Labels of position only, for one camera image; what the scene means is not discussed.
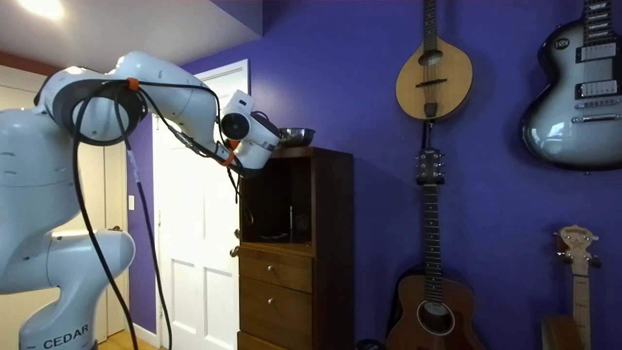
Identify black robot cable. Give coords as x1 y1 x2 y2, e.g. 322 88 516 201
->
67 78 242 350

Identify brown wooden cupboard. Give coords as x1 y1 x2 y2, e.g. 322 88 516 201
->
234 145 355 350

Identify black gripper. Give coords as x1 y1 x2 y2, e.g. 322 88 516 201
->
256 112 287 141

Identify grey burst electric guitar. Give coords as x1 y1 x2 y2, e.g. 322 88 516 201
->
520 0 622 174

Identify wooden cupboard drawer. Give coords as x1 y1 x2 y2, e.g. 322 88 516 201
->
238 250 314 296
238 279 314 350

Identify round ceiling light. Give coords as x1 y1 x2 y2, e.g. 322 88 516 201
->
17 0 65 22

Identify brown acoustic guitar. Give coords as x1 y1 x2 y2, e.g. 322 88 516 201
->
384 123 483 350

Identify silver metal bowl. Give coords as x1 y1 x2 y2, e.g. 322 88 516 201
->
277 127 316 148

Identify white panel door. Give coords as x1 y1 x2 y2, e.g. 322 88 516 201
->
151 59 250 350

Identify light wood ukulele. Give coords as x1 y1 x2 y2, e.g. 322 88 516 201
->
542 224 604 350

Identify tan round mandolin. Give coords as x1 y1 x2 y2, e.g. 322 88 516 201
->
394 0 474 123

